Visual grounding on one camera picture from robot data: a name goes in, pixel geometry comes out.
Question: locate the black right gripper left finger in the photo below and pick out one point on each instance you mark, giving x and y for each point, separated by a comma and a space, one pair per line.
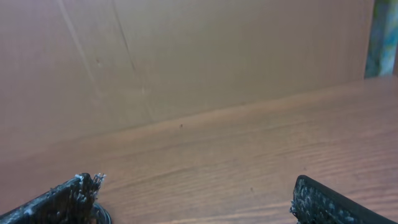
73, 201

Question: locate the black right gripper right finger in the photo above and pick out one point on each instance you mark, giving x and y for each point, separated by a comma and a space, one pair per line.
315, 203

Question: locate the blue green patterned object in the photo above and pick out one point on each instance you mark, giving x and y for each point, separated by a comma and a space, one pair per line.
382, 49

